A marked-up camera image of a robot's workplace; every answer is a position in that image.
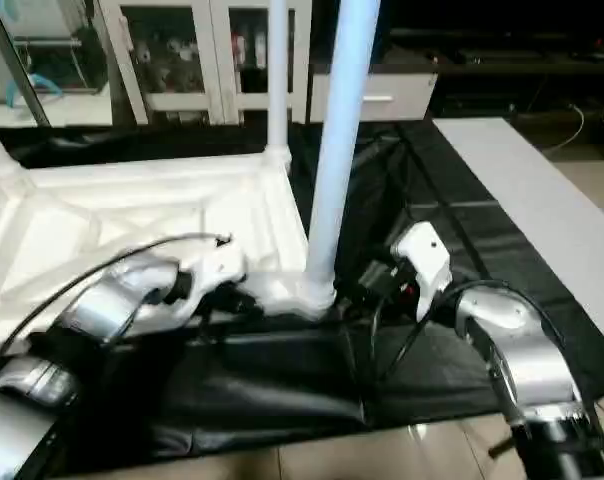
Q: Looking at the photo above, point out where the white plastic table top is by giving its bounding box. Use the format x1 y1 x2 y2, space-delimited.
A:
0 148 338 356

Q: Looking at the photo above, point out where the black plastic mat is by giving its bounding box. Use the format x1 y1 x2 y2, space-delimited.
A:
0 118 604 456

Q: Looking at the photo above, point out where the white side board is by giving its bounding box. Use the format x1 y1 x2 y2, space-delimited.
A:
434 118 604 356

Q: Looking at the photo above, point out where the white drawer unit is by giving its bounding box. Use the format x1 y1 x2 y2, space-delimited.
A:
310 72 438 123

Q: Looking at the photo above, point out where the black metal table leg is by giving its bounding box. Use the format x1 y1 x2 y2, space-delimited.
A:
487 425 543 459

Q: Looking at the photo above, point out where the white glass door cabinet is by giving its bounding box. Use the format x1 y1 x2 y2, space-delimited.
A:
100 0 313 126

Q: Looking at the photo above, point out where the teal small stool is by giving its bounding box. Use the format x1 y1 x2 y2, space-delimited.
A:
7 72 63 106

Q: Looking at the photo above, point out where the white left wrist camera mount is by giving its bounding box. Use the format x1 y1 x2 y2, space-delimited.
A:
177 240 248 301

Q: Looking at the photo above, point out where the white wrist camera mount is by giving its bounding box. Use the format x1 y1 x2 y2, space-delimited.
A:
177 240 248 301
390 222 453 321

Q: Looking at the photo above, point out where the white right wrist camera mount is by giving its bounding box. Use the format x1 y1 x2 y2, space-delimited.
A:
390 222 453 321

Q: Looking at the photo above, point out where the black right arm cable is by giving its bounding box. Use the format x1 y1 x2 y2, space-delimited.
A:
367 280 573 386

